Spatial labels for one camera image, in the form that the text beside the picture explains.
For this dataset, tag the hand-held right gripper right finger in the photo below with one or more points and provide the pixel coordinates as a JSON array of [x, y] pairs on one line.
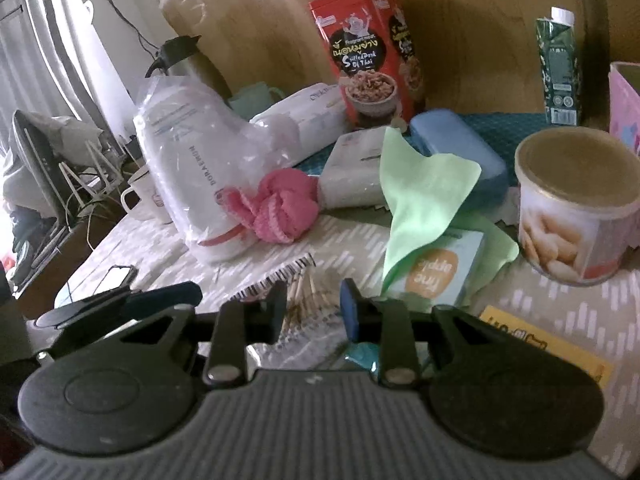
[[350, 312]]

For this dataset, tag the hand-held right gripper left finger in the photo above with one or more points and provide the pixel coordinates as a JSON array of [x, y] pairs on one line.
[[276, 307]]

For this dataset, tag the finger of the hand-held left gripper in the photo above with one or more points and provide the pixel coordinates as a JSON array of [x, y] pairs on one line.
[[165, 295]]

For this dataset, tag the pink knitted cloth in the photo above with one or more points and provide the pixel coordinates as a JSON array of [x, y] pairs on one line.
[[280, 205]]

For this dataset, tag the paper cup stack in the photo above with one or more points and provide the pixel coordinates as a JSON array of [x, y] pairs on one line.
[[190, 160]]

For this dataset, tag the light green cloth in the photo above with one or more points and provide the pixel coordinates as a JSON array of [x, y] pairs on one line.
[[425, 185]]

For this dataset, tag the packet of toothpicks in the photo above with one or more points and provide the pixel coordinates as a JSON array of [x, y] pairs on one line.
[[270, 277]]

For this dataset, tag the pile of toothpicks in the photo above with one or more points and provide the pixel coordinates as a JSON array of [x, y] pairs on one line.
[[310, 290]]

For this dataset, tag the teal wrapper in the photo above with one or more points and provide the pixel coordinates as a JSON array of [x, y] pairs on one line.
[[360, 356]]

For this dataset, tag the black smartphone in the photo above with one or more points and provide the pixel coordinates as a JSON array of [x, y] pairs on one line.
[[122, 276]]

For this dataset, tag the grey patterned tablecloth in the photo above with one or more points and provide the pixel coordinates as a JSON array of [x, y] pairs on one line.
[[350, 240]]

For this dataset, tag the small light blue packet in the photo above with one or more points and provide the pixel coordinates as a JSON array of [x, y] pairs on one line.
[[440, 270]]

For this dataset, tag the white mug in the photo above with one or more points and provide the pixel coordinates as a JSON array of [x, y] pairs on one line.
[[145, 195]]

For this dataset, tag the white tissue pack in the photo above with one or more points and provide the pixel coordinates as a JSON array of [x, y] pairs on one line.
[[350, 170]]

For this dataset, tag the white router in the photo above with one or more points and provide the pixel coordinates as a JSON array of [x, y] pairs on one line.
[[92, 170]]

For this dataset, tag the black laptop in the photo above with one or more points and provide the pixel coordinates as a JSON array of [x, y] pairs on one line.
[[35, 170]]

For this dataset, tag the blue hard case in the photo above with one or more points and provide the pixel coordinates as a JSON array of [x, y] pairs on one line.
[[450, 140]]

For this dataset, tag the white plastic-wrapped packet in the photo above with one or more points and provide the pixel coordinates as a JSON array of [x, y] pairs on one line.
[[310, 110]]

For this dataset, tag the yellow card box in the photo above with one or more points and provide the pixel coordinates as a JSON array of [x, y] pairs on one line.
[[550, 345]]

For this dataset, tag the light green cup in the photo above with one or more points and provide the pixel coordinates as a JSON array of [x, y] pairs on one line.
[[250, 97]]

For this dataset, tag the steel thermos kettle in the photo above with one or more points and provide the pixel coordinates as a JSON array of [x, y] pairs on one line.
[[200, 67]]

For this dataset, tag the round nut can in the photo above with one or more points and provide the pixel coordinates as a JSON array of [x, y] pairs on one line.
[[565, 220]]

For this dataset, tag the red cereal box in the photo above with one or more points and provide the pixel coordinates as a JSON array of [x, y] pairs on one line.
[[365, 45]]

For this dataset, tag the white curtain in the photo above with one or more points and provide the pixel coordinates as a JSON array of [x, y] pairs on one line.
[[50, 35]]

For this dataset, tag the large cardboard box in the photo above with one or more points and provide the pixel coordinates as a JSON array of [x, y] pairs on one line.
[[280, 20]]

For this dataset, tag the green drink carton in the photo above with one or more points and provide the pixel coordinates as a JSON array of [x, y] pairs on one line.
[[560, 70]]

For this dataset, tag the pink box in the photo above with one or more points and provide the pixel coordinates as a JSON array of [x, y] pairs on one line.
[[627, 110]]

